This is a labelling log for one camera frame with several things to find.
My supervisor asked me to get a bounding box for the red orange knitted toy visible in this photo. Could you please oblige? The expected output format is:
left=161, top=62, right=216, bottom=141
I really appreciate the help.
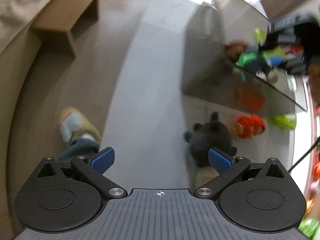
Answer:
left=230, top=114, right=266, bottom=139

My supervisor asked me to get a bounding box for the lime green toy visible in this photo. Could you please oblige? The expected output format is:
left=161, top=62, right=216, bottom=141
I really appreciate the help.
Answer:
left=267, top=114, right=297, bottom=131

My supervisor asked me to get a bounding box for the smoked transparent storage bin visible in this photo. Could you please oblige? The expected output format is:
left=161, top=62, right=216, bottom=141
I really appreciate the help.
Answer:
left=181, top=4, right=308, bottom=117

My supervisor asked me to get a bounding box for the black plush toy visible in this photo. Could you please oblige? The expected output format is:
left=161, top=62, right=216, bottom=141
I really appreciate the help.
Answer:
left=184, top=112, right=237, bottom=168

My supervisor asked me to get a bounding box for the green knitted doll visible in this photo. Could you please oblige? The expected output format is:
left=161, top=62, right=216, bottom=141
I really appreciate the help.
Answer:
left=224, top=41, right=286, bottom=85

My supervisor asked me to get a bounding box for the brown wooden bench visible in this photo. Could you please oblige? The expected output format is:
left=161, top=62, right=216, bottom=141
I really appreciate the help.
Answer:
left=31, top=0, right=99, bottom=58

